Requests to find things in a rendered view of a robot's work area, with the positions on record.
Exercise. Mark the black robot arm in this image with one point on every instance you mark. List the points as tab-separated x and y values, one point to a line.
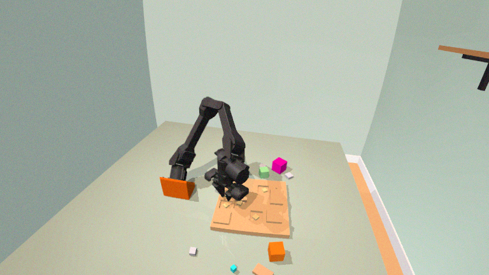
232	142

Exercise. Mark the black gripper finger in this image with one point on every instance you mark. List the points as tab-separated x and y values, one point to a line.
220	189
228	195

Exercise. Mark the magenta cube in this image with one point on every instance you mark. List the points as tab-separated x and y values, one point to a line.
279	165

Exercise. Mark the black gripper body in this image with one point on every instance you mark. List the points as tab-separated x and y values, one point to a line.
237	191

